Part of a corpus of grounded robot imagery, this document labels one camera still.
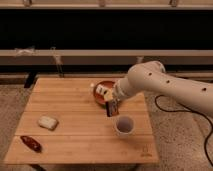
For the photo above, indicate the white packet on plate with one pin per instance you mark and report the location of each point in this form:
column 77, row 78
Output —
column 101, row 89

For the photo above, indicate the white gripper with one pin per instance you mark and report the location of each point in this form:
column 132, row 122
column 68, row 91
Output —
column 109, row 96

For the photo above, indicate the white wrapped bar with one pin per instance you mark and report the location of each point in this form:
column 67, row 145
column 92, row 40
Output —
column 47, row 122

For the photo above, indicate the dark red snack packet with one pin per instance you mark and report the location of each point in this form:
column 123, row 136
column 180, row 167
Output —
column 31, row 143

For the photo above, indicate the wooden table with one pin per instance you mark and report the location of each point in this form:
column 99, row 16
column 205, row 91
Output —
column 84, row 134

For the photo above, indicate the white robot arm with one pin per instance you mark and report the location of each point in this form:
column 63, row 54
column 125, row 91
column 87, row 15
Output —
column 152, row 76

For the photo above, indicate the orange plate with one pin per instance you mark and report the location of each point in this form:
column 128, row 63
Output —
column 98, row 97

